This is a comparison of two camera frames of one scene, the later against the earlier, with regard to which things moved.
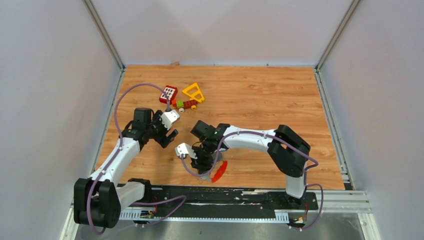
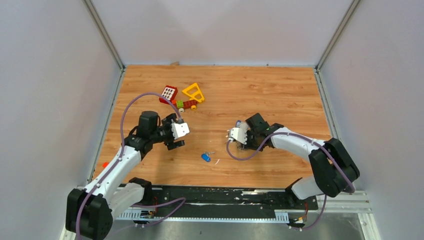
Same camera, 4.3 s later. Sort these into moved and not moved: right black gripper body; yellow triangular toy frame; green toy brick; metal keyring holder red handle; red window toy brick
Moved: metal keyring holder red handle; right black gripper body
Not moved: green toy brick; red window toy brick; yellow triangular toy frame
